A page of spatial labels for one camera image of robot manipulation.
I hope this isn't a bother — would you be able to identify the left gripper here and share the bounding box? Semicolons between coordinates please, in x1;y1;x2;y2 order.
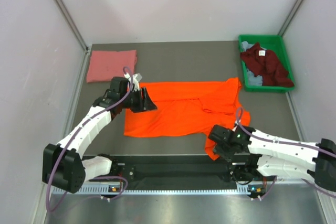
120;87;157;113

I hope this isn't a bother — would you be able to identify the orange t-shirt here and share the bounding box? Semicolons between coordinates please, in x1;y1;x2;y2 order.
123;77;251;161

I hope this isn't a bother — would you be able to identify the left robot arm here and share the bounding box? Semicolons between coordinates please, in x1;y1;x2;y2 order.
42;72;157;193

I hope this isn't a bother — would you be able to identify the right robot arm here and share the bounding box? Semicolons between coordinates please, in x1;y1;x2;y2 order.
208;124;335;192

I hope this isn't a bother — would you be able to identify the folded pink t-shirt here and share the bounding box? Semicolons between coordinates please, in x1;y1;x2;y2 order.
86;50;137;83

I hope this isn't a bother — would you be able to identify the light blue t-shirt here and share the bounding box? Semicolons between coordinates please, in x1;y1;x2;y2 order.
241;41;262;86

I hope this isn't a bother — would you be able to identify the maroon t-shirt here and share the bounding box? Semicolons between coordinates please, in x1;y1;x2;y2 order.
240;42;294;88

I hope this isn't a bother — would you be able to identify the green plastic bin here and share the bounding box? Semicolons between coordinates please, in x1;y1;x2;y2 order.
238;34;295;93

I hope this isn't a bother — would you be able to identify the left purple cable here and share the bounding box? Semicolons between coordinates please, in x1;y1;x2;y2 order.
46;66;136;213

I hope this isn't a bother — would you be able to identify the purple cable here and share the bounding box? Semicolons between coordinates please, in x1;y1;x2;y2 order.
235;107;336;200
46;66;136;213

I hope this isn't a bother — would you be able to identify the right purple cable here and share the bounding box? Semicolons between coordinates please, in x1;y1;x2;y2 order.
235;107;336;200

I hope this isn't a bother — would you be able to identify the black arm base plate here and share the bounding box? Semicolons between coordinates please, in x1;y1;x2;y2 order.
88;155;266;183

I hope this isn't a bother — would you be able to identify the grey slotted cable duct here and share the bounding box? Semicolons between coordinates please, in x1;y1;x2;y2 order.
52;183;268;196

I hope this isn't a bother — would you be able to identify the left corner aluminium post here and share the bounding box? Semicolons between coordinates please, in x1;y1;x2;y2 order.
54;0;89;51

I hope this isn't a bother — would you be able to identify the corner aluminium post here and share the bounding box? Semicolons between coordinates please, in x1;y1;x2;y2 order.
54;0;89;51
278;0;305;37

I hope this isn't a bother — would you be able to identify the right corner aluminium post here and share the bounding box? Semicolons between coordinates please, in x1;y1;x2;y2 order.
278;0;305;37

